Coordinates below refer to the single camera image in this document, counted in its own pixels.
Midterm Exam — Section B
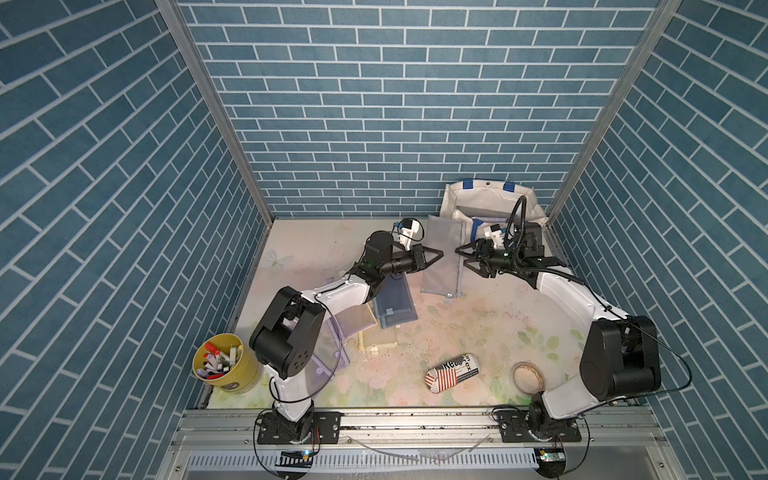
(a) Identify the crushed striped drink can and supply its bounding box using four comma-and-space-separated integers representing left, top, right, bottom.
424, 353, 480, 394

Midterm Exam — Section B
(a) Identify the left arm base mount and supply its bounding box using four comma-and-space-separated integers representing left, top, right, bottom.
255, 409, 342, 445

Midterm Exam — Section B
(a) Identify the brown tape roll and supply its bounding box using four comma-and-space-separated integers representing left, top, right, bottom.
510, 362, 546, 396

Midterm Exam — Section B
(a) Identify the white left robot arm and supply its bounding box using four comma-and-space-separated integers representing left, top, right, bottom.
249, 217, 444, 426

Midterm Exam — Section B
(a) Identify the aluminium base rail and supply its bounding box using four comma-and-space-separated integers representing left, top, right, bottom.
158, 407, 684, 479

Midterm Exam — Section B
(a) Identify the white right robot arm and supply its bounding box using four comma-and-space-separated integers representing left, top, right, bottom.
456, 222, 662, 420

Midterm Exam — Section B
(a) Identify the blue mesh pouch centre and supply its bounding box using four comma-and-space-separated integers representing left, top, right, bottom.
373, 274, 418, 329

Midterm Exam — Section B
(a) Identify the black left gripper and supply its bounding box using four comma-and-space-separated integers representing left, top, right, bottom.
375, 246, 441, 279

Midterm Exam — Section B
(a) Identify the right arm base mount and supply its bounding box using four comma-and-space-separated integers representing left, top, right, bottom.
491, 406, 582, 443

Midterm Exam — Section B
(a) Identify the cream yellow pouch bottom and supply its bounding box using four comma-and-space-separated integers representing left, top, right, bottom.
357, 326, 398, 355

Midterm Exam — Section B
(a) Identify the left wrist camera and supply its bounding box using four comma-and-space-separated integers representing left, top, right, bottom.
392, 217, 425, 251

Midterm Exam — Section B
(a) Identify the yellow bowl with items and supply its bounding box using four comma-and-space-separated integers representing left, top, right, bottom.
192, 333, 262, 394

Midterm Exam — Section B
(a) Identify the white canvas tote bag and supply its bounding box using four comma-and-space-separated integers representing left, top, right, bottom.
439, 179, 547, 241

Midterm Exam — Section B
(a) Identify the purple mesh pouch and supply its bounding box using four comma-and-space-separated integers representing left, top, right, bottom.
335, 304, 378, 340
312, 319, 350, 376

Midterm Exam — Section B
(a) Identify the purple mesh pouch lower left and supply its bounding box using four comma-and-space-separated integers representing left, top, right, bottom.
312, 319, 350, 376

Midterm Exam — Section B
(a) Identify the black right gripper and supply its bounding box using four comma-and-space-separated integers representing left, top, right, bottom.
456, 240, 521, 279

